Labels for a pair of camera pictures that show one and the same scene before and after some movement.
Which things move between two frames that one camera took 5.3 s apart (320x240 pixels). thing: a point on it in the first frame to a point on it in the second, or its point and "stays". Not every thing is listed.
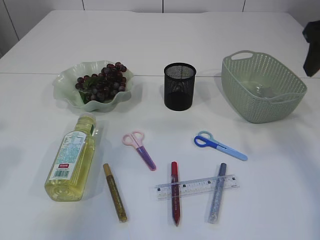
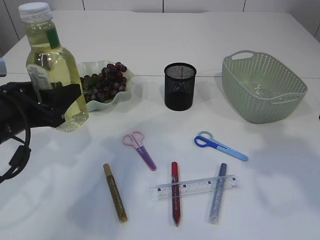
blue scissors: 205,138 stays
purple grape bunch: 101,87 stays
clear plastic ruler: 171,190 stays
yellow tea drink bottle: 72,161 to 48,64
